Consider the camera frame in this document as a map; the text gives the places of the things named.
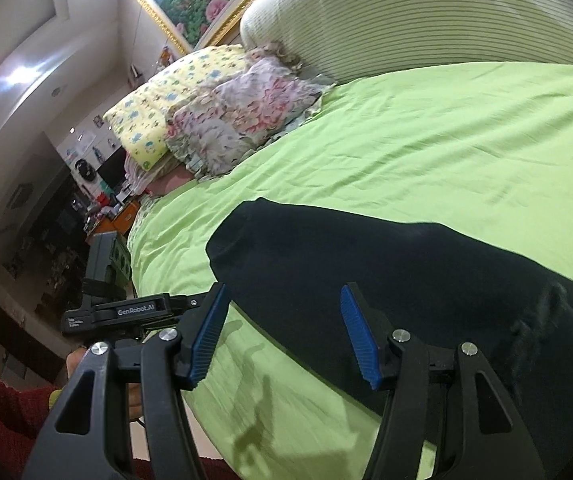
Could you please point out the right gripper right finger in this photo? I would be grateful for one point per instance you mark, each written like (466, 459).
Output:
(482, 436)

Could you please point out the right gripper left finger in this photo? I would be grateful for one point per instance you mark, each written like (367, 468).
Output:
(87, 436)

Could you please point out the black pants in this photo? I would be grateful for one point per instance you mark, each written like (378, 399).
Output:
(286, 264)

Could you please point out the person left hand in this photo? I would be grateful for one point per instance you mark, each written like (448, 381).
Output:
(135, 409)

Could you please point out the cluttered orange desk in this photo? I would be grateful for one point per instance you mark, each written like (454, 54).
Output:
(115, 205)

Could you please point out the yellow patterned pillow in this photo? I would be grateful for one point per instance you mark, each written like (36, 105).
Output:
(139, 120)

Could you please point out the floral pink pillow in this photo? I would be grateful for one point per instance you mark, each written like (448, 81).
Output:
(223, 122)

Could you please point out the green bed sheet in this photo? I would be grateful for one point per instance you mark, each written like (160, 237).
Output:
(485, 148)

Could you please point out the white striped headboard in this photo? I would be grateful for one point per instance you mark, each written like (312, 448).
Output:
(349, 39)

